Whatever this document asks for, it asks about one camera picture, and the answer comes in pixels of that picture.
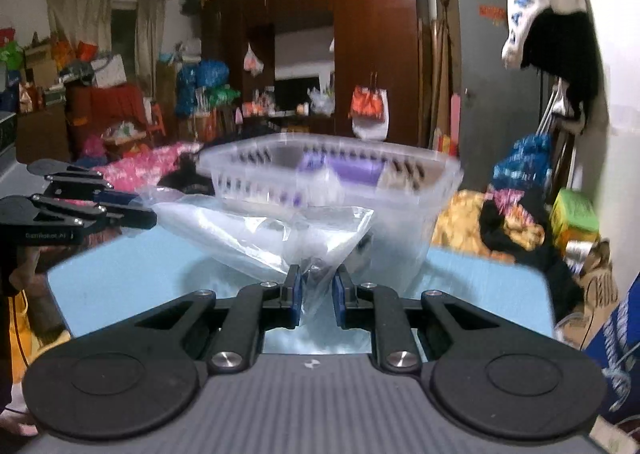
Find clear plastic bag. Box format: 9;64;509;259
139;186;375;327

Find clear plastic basket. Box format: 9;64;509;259
196;133;463;292

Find person left hand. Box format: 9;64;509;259
0;408;38;438

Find pink floral bedding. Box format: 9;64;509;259
93;143;202;193

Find blue table mat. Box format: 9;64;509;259
47;227;554;354

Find black clothing pile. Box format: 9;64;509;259
157;153;215;196

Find red cloth covered furniture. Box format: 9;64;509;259
65;83;146;148

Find yellow patterned blanket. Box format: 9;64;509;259
431;189;546;263

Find purple box in basket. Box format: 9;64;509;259
296;153;385;186

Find beige window curtains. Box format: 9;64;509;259
46;0;168;93

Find blue bags pile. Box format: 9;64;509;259
175;59;229;118

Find white hanging plastic bag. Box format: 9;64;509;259
243;44;264;76

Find orange white hanging bag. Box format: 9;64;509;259
348;86;390;142

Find blue plastic bag by door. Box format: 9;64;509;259
490;134;552;192

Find brown wooden wardrobe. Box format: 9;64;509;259
201;0;431;146

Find green yellow box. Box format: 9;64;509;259
550;188;600;253

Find grey door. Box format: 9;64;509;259
456;0;549;191

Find dark blue bag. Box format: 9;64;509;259
586;277;640;424

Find black hanging garment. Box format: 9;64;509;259
521;8;601;134

